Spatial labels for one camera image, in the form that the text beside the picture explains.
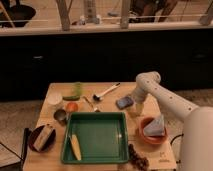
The green plastic tray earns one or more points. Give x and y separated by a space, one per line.
102 137

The small metal cup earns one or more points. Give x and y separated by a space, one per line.
60 115

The white handled brush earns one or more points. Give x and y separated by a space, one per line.
98 97

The sandwich slice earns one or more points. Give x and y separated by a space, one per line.
43 137

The yellow corn cob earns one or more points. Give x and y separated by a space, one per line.
75 146

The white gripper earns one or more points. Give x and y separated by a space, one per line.
139 95

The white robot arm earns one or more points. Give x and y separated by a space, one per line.
196 149

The orange tomato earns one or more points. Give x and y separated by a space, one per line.
71 107

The orange bowl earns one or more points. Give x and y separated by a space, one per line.
152 140

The wooden table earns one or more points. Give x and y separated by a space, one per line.
160 159

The metal spoon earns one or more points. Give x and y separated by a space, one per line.
95 109

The blue sponge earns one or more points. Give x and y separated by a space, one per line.
124 102

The bunch of dark grapes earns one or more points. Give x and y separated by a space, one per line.
141 163

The grey blue cloth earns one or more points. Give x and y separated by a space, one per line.
155 127

